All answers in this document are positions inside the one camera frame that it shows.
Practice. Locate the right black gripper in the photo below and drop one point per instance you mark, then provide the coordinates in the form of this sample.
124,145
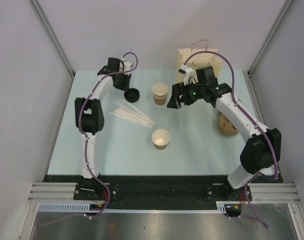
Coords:
178,89

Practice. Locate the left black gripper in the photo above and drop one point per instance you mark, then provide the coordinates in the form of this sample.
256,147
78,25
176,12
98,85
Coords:
126,85

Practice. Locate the beige paper takeout bag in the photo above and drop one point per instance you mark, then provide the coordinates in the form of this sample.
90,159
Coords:
198,61

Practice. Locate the brown paper cup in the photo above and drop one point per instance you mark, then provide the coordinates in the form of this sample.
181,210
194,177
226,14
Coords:
160,138

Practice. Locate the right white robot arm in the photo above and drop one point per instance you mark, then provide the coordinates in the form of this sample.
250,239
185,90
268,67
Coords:
262,145

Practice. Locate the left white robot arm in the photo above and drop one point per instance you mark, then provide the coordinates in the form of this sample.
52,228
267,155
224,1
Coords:
89,115

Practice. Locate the stack of brown paper cups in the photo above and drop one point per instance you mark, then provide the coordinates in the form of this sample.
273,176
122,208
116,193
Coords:
160,93

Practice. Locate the stack of black lids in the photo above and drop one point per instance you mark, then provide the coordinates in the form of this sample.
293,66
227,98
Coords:
131,95

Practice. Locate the paper-wrapped straw, upper bundle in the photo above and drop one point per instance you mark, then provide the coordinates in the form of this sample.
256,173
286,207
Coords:
133,113

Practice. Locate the paper-wrapped straw, outermost single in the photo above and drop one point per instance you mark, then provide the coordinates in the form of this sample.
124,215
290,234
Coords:
139,111

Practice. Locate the paper-wrapped straw, middle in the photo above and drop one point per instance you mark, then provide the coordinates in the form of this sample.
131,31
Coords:
133,117

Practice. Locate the paper-wrapped straw, separate long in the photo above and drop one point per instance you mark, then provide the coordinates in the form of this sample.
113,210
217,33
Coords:
133,109

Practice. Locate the brown pulp cup carrier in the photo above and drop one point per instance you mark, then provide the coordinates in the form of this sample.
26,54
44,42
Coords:
225,126

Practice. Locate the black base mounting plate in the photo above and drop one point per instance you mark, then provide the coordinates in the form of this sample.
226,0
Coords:
161,193

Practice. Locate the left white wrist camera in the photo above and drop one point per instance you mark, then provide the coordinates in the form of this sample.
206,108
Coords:
125,65

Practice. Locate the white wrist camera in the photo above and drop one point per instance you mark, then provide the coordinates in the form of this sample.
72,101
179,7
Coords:
125,65
188,74

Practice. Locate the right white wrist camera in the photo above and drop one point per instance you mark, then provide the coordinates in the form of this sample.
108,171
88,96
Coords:
188,74

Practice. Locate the aluminium frame rail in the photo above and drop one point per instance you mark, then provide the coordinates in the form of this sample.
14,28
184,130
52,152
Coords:
262,193

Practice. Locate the white slotted cable duct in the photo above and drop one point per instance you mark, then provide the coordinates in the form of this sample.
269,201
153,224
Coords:
66,207

